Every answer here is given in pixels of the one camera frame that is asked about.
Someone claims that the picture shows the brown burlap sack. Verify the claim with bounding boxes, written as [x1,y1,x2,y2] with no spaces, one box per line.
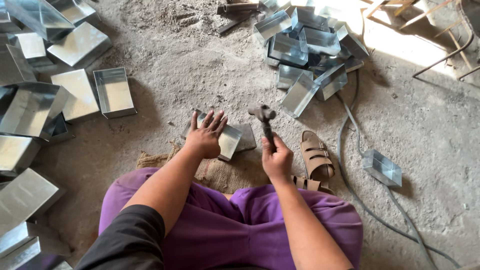
[136,141,271,194]

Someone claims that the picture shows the rusty rod frame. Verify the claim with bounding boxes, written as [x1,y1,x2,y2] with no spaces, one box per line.
[361,0,480,82]

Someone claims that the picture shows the person's right hand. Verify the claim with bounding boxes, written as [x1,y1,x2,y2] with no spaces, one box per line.
[261,132,295,184]

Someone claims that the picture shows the rusty metal pipe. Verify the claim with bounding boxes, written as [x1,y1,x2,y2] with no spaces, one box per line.
[216,2,260,16]

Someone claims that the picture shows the single galvanised steel box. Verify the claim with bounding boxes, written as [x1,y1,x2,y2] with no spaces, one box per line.
[362,149,403,188]
[181,109,243,162]

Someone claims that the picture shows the dark flat metal bar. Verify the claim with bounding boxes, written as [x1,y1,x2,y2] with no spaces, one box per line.
[217,13,257,35]

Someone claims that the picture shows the person's left hand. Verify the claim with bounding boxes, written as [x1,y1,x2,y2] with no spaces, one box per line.
[184,110,229,160]

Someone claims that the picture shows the heap of sheet metal boxes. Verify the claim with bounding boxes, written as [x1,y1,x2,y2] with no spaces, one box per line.
[0,0,137,270]
[253,0,370,119]

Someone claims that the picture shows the dark iron hammer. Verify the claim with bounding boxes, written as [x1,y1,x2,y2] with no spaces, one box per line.
[248,103,278,152]

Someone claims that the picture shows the grey cable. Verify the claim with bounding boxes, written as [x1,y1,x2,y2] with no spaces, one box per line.
[336,69,463,269]
[342,100,439,270]

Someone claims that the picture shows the person's black shirt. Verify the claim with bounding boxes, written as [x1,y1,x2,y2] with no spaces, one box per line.
[74,204,166,270]

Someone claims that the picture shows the tan strapped sandal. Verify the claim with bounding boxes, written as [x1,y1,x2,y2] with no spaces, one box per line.
[290,175,335,195]
[299,130,336,182]

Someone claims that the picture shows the person's purple trousers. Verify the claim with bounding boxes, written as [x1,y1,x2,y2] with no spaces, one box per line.
[98,167,364,270]

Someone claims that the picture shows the dark flat iron block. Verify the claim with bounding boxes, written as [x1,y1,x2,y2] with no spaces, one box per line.
[232,123,258,153]

